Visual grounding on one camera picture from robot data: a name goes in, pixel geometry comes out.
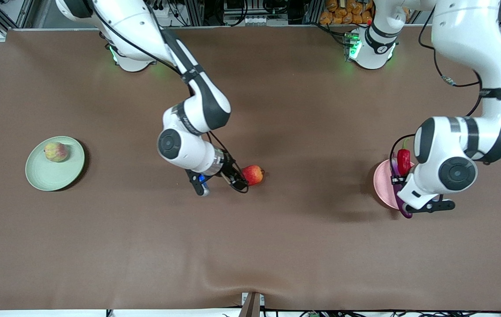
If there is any yellow-pink peach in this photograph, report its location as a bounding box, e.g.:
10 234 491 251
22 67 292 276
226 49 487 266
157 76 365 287
44 142 70 162

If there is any red chili pepper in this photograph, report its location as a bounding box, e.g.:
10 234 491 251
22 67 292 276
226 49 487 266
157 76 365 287
397 139 412 177

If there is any white power strip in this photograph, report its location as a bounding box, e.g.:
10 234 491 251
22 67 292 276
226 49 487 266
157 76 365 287
153 0 177 19

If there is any red round fruit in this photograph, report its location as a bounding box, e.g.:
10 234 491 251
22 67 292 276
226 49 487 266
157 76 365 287
241 165 265 186

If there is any long purple eggplant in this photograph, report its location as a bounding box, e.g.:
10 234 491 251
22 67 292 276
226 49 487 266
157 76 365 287
390 159 414 219

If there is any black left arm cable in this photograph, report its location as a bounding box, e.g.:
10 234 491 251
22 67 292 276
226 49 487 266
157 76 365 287
389 9 501 185

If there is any white terminal strip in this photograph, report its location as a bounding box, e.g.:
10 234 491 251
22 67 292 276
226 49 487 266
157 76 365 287
242 16 289 26

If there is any brown table cloth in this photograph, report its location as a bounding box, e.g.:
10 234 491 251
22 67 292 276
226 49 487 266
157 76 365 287
0 25 501 311

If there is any pink round plate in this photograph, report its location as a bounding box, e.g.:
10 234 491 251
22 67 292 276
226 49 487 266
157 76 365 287
373 158 416 210

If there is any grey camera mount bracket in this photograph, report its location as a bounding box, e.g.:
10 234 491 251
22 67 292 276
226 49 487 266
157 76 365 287
238 292 265 317

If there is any pale green round plate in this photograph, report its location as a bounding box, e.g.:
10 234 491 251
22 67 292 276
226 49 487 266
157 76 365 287
25 136 85 192

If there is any bag of orange snacks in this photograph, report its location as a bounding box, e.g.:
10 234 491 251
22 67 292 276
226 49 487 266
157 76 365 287
319 0 374 25

